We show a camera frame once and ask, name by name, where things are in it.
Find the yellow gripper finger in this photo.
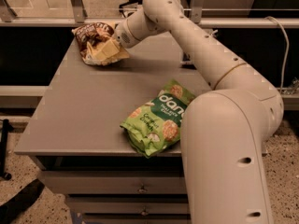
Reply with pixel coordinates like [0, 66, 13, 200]
[93, 39, 121, 61]

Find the brown chip bag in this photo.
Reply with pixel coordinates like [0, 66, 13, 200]
[72, 21, 129, 66]

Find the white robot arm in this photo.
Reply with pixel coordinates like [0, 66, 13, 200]
[114, 0, 284, 224]

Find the blue chip bag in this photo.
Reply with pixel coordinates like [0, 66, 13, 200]
[181, 53, 193, 66]

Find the green dang chip bag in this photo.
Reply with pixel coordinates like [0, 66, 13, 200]
[121, 79, 195, 158]

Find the black office chair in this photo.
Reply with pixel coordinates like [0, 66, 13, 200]
[119, 0, 143, 18]

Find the metal railing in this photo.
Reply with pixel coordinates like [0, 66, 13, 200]
[0, 0, 299, 29]

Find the grey drawer cabinet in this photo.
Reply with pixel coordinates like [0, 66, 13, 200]
[16, 35, 210, 224]

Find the black stand left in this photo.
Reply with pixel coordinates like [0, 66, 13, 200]
[0, 119, 13, 180]

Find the white cable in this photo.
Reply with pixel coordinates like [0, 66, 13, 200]
[264, 15, 291, 93]

